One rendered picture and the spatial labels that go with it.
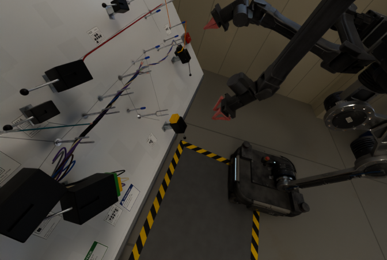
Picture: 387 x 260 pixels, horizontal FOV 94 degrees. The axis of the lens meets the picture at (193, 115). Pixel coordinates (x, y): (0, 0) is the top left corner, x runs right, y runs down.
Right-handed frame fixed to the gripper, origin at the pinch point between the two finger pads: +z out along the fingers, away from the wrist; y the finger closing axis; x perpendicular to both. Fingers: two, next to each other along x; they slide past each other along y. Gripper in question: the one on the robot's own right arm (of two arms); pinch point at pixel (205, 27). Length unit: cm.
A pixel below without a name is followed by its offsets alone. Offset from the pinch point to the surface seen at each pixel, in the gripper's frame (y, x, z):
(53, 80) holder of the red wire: -23, -60, 9
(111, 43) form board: -20.3, -31.4, 18.8
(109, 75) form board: -13.9, -41.5, 19.9
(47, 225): -3, -84, 22
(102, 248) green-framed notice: 15, -85, 25
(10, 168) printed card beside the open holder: -16, -77, 20
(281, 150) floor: 182, 49, 19
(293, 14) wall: 83, 168, -30
